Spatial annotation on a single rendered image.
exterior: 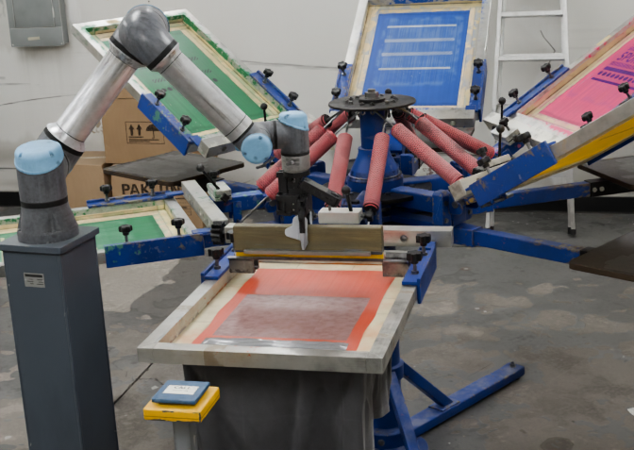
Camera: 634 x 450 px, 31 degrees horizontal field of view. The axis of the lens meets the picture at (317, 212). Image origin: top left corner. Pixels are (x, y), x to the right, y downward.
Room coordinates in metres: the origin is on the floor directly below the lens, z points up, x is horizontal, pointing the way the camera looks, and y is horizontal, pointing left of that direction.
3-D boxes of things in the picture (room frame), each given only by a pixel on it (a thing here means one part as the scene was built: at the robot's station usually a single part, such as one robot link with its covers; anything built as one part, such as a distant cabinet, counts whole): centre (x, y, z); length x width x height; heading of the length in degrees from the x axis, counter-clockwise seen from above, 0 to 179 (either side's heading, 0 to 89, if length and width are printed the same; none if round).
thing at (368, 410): (2.67, -0.13, 0.74); 0.46 x 0.04 x 0.42; 165
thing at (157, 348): (2.77, 0.06, 0.97); 0.79 x 0.58 x 0.04; 165
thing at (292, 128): (2.89, 0.05, 1.39); 0.09 x 0.08 x 0.11; 93
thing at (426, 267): (2.93, -0.27, 0.98); 0.30 x 0.05 x 0.07; 165
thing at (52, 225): (2.73, 0.68, 1.25); 0.15 x 0.15 x 0.10
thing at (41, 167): (2.73, 0.68, 1.37); 0.13 x 0.12 x 0.14; 3
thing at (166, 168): (4.26, 0.27, 0.91); 1.34 x 0.40 x 0.08; 45
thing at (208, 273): (3.07, 0.27, 0.98); 0.30 x 0.05 x 0.07; 165
